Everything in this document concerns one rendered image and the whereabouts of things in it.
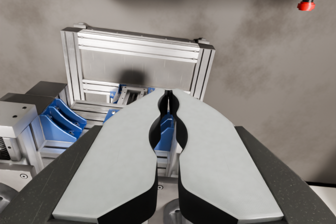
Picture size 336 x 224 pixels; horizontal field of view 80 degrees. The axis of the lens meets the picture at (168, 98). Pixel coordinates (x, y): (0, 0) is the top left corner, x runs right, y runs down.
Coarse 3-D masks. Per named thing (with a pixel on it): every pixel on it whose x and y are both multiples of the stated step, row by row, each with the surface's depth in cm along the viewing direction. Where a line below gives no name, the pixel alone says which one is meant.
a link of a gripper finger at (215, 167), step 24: (168, 96) 13; (192, 96) 11; (192, 120) 9; (216, 120) 9; (192, 144) 8; (216, 144) 8; (240, 144) 8; (192, 168) 7; (216, 168) 7; (240, 168) 7; (192, 192) 6; (216, 192) 6; (240, 192) 6; (264, 192) 6; (192, 216) 7; (216, 216) 6; (240, 216) 5; (264, 216) 5
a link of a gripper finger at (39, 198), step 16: (96, 128) 8; (80, 144) 8; (64, 160) 7; (80, 160) 7; (48, 176) 6; (64, 176) 6; (32, 192) 6; (48, 192) 6; (16, 208) 6; (32, 208) 6; (48, 208) 6
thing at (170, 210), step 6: (168, 204) 50; (174, 204) 48; (168, 210) 49; (174, 210) 47; (168, 216) 48; (174, 216) 47; (180, 216) 47; (168, 222) 47; (174, 222) 46; (180, 222) 46; (186, 222) 45
